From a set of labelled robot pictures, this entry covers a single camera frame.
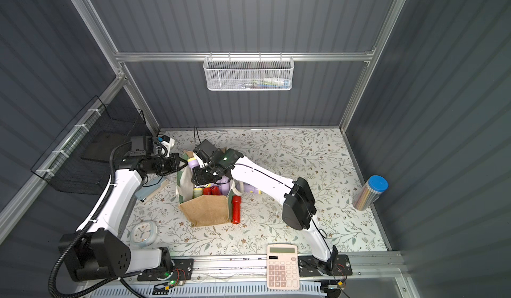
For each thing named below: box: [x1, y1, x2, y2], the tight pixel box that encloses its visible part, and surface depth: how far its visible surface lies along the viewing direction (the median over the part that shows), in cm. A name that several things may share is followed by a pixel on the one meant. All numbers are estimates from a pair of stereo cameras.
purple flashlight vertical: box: [187, 156, 200, 174], surface depth 77 cm
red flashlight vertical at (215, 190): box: [210, 185, 222, 196], surface depth 90 cm
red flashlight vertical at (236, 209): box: [231, 194, 242, 225], surface depth 87 cm
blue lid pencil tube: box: [352, 174, 389, 211], surface depth 77 cm
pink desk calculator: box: [266, 243, 301, 291], surface depth 74 cm
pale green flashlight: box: [192, 187, 203, 198], surface depth 86 cm
